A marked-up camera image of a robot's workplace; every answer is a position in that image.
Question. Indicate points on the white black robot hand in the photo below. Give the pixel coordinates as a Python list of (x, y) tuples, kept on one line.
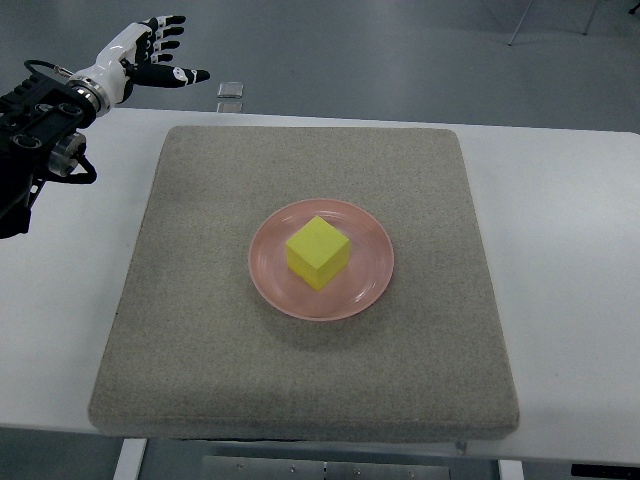
[(140, 55)]

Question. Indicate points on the yellow foam block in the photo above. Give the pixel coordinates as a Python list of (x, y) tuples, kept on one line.
[(317, 252)]

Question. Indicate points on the small clear floor plate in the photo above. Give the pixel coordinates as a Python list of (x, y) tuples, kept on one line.
[(230, 90)]

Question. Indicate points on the pink plate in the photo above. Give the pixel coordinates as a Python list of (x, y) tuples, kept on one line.
[(356, 287)]

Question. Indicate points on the grey foam mat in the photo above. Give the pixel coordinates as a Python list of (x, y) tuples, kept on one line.
[(195, 352)]

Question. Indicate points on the white left table leg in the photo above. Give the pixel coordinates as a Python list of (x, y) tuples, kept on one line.
[(130, 459)]

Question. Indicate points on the white table leg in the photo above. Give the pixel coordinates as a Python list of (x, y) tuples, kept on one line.
[(130, 459), (511, 470)]

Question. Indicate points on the metal chair legs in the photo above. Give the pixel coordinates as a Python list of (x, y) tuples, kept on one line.
[(582, 19)]

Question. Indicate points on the white right table leg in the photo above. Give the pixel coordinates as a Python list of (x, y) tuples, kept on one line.
[(511, 470)]

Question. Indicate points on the black device on floor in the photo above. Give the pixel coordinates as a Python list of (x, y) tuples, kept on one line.
[(605, 472)]

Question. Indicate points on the grey metal base plate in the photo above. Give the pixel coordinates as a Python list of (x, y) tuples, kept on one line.
[(224, 467)]

